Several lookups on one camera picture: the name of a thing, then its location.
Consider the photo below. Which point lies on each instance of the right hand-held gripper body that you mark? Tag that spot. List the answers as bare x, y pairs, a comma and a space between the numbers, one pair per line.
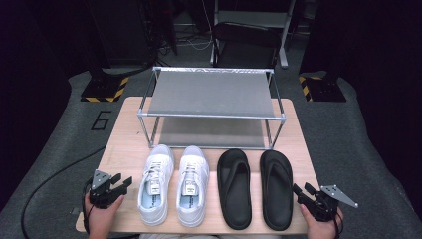
323, 207

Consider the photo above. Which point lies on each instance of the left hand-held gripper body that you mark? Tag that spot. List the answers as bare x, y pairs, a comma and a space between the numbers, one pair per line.
99, 195

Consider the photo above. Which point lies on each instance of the black flip-flop slipper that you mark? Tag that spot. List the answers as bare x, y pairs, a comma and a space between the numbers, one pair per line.
286, 199
225, 207

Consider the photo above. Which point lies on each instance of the white sneaker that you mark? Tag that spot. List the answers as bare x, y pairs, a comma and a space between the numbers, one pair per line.
196, 160
160, 159

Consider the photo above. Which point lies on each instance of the metal shoe rack grey shelves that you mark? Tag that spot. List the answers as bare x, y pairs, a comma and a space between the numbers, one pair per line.
212, 93

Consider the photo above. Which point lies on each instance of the person's right hand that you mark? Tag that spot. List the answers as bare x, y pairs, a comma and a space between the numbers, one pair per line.
321, 230

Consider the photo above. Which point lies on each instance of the person's left hand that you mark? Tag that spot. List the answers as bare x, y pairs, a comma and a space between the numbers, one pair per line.
99, 222

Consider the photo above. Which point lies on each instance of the grey tape strip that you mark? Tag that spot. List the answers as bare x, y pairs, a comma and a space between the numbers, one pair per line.
74, 210

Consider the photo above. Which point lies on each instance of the grey floor mat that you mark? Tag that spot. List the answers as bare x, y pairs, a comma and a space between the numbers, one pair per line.
66, 139

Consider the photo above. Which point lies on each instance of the black stand with striped base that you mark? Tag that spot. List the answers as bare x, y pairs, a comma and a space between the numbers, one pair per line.
326, 89
103, 88

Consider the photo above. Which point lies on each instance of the white desk frame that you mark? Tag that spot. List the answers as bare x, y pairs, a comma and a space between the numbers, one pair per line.
252, 18

